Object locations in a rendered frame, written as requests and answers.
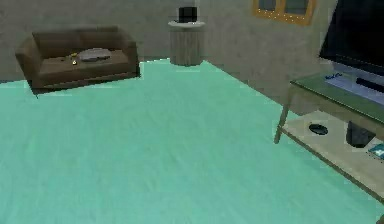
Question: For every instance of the teal book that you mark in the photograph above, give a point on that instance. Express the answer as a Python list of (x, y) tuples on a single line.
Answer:
[(378, 150)]

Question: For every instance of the round grey side table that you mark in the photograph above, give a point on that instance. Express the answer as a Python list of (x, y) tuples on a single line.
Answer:
[(186, 43)]

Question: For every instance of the black box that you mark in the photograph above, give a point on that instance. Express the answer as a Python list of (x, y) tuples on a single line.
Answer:
[(187, 14)]

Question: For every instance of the grey laptop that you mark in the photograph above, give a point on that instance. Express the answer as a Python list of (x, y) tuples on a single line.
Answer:
[(94, 54)]

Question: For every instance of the brown sofa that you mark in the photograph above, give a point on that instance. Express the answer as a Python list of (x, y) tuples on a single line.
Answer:
[(83, 68)]

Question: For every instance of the black round dish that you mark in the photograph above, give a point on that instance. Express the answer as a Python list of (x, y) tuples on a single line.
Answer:
[(318, 129)]

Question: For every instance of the small yellow object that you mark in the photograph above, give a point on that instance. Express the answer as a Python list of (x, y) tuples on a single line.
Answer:
[(74, 62)]

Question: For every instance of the glass top television table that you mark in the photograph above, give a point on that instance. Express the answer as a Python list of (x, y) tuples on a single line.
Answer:
[(333, 133)]

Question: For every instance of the dark grey cup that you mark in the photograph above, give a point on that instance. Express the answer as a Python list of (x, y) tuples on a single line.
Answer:
[(359, 135)]

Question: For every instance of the black television set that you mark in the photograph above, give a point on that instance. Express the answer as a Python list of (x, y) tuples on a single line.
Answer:
[(358, 50)]

